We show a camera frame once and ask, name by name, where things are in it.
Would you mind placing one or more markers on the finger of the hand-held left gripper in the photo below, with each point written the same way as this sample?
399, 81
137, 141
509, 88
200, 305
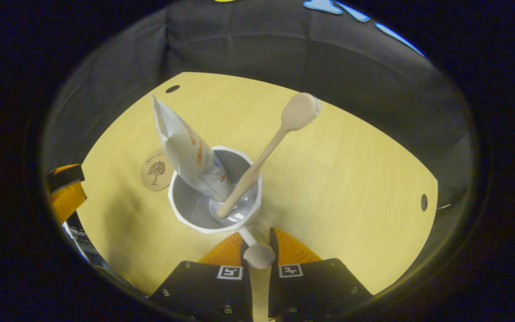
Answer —
67, 197

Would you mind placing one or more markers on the white toothpaste tube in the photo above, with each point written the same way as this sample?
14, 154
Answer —
186, 152

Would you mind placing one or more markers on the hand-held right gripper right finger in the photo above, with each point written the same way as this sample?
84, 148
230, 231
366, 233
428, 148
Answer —
315, 290

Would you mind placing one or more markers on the light wooden desktop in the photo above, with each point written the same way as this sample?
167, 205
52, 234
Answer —
351, 188

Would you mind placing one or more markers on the beige wooden toothbrush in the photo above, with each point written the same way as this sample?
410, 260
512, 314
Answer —
284, 129

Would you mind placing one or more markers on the round cork coaster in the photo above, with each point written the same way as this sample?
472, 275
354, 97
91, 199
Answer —
155, 172

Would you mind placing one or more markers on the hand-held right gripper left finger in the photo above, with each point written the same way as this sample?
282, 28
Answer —
213, 290

